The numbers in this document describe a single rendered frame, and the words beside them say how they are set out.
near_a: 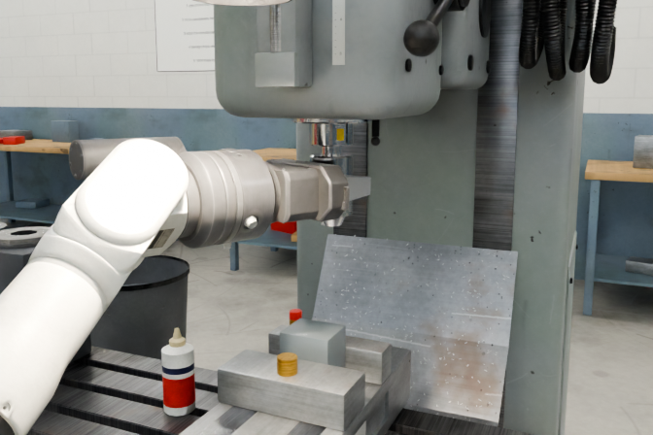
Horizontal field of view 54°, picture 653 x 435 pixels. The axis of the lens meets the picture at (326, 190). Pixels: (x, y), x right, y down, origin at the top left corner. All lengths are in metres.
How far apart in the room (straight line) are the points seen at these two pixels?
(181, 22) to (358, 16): 5.42
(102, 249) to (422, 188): 0.67
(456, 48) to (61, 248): 0.48
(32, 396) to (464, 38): 0.56
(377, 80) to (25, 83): 6.76
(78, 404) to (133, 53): 5.50
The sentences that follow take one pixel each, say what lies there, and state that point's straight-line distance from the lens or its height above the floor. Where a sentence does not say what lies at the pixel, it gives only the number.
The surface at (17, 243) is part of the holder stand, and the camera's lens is 1.00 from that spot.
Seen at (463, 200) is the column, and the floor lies 1.17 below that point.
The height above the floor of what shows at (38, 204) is 0.27.
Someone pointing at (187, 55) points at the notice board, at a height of 1.67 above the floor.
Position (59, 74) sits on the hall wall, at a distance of 6.92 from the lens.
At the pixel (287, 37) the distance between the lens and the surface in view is 0.57.
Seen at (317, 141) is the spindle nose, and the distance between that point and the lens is 0.67.
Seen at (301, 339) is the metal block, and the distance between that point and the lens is 0.73.
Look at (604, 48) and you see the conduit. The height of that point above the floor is 1.39.
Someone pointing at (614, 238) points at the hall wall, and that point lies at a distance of 4.93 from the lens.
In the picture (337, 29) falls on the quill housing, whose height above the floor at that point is 1.39.
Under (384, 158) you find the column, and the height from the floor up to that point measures 1.23.
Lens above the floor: 1.33
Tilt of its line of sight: 9 degrees down
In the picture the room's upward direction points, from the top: straight up
